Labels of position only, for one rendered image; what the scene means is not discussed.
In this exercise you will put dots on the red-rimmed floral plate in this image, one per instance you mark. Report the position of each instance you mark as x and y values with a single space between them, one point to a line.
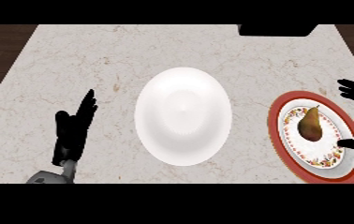
318 152

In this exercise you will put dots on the plain white plate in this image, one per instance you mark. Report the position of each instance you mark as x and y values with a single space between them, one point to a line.
184 116

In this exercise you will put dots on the black appliance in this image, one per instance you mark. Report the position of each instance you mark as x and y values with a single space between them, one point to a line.
277 30

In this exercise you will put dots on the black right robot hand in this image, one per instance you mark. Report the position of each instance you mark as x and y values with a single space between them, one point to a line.
347 88

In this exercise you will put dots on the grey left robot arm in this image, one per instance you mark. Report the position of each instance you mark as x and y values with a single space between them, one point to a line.
60 173

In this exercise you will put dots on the brown-green pear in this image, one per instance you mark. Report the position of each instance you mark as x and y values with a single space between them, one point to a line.
310 126

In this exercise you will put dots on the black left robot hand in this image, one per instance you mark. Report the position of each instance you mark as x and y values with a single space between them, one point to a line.
73 133

